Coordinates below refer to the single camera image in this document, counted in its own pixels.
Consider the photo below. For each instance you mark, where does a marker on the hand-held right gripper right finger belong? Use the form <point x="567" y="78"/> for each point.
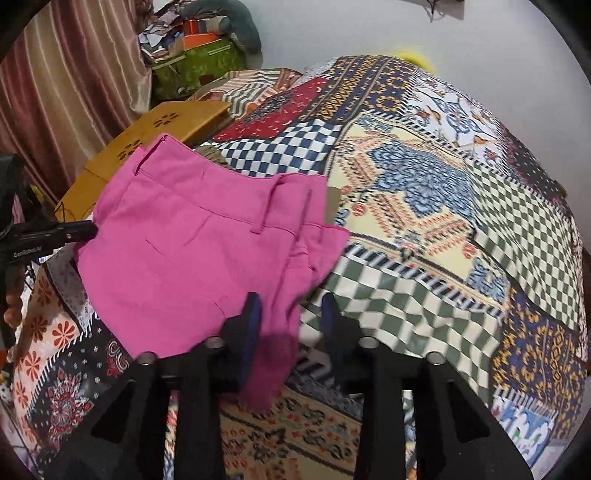
<point x="330" y="323"/>

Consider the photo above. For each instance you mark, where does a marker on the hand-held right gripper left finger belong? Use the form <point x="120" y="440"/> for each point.
<point x="253" y="325"/>

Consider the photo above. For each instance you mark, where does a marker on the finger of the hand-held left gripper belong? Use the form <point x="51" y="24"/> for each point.
<point x="69" y="231"/>

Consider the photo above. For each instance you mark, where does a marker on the pink pants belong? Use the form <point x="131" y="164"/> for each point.
<point x="184" y="240"/>

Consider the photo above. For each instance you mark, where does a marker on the person's left hand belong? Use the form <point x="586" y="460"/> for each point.
<point x="11" y="304"/>

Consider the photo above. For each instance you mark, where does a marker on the striped brown curtain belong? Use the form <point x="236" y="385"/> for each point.
<point x="69" y="92"/>

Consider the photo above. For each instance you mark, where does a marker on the patchwork printed blanket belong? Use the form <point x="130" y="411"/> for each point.
<point x="415" y="184"/>

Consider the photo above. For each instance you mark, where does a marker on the wooden folding table flower cutouts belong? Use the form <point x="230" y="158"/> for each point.
<point x="184" y="115"/>

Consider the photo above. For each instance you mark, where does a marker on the olive green garment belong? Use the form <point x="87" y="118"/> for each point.
<point x="214" y="154"/>

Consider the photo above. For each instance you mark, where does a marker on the green patterned storage bag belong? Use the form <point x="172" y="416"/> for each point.
<point x="207" y="64"/>

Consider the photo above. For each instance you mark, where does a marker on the orange box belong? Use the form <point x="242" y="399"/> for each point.
<point x="198" y="40"/>

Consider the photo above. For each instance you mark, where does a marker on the grey plush pillow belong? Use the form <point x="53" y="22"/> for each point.
<point x="247" y="32"/>

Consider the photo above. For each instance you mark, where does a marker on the yellow foam tube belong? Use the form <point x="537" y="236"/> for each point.
<point x="415" y="55"/>

